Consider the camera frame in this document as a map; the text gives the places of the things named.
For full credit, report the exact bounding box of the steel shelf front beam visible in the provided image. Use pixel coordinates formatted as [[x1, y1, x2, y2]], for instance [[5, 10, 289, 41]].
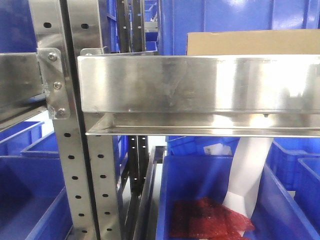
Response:
[[77, 54, 320, 138]]

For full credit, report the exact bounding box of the black perforated rear upright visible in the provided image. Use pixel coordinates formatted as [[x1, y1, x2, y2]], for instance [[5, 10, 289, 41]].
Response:
[[127, 135, 149, 196]]

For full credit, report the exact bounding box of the blue bin with red bag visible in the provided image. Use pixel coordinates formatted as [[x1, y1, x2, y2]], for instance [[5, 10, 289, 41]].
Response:
[[155, 155, 320, 240]]

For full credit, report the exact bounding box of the steel shelf beam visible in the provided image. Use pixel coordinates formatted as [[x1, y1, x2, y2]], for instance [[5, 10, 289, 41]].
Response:
[[0, 52, 47, 131], [77, 54, 320, 138]]

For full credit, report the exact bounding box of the right steel shelf upright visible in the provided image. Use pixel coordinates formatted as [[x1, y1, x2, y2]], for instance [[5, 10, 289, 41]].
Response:
[[67, 0, 125, 240]]

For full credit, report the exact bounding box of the steel corner bracket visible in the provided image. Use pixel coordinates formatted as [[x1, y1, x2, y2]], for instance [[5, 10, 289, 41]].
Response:
[[36, 47, 71, 120]]

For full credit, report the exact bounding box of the left steel shelf beam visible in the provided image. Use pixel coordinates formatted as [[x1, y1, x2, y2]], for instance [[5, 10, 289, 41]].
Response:
[[0, 52, 47, 131]]

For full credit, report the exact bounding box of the brown cardboard box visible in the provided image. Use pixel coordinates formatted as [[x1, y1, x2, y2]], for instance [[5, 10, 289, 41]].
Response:
[[186, 29, 320, 56]]

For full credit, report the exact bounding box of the left steel shelf upright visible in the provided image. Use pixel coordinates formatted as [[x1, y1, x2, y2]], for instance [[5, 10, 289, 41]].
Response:
[[29, 0, 97, 240]]

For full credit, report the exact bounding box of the blue bin rear left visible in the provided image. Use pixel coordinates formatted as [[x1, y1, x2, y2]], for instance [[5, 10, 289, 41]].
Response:
[[0, 121, 60, 159]]

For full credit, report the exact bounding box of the blue bin upper left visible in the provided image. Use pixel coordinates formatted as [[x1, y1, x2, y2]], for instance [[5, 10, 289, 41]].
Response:
[[0, 0, 37, 53]]

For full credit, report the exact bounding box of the steel shelf upright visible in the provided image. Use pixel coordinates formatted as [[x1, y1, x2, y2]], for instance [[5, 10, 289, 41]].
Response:
[[29, 0, 97, 240], [67, 0, 125, 240]]

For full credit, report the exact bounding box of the blue bin lower left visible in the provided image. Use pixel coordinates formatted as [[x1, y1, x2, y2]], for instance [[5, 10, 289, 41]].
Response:
[[0, 156, 73, 240]]

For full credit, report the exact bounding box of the blue bin lower right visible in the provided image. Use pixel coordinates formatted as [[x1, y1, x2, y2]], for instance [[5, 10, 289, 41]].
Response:
[[266, 137, 320, 231]]

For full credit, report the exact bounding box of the large blue upper bin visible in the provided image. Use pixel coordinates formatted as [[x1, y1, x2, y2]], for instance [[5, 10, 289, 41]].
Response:
[[157, 0, 320, 55]]

